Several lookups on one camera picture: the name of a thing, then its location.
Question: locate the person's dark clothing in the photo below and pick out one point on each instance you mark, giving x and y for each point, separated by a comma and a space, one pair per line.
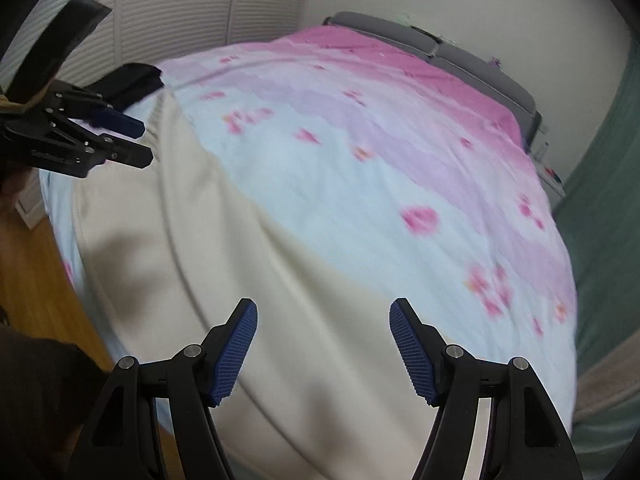
35, 400

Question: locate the green curtain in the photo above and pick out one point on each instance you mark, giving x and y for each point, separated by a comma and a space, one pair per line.
602, 185

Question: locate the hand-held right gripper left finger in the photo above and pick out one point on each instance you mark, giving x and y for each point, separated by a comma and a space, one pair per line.
235, 355

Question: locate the beige cloth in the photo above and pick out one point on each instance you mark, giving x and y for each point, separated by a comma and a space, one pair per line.
602, 385

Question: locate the person's left hand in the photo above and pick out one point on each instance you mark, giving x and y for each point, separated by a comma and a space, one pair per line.
17, 187

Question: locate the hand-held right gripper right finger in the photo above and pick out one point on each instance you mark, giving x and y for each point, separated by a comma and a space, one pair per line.
412, 355

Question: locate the white nightstand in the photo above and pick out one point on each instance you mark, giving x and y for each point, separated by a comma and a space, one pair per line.
547, 170

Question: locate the white cabinet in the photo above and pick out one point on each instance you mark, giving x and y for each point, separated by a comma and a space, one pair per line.
31, 202

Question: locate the grey padded headboard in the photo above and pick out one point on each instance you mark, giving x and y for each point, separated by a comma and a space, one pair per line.
465, 62

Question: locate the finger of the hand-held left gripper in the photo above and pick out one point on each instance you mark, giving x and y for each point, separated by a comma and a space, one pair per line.
120, 121
132, 156

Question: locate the pink floral bed sheet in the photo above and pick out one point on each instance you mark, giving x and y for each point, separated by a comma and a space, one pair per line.
380, 160

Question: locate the cream pants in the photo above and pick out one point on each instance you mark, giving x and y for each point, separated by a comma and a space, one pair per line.
210, 270

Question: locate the white louvered closet door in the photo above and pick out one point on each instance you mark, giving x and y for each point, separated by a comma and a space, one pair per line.
275, 0
165, 15

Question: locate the black cloth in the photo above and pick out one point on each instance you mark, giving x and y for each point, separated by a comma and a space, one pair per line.
137, 82

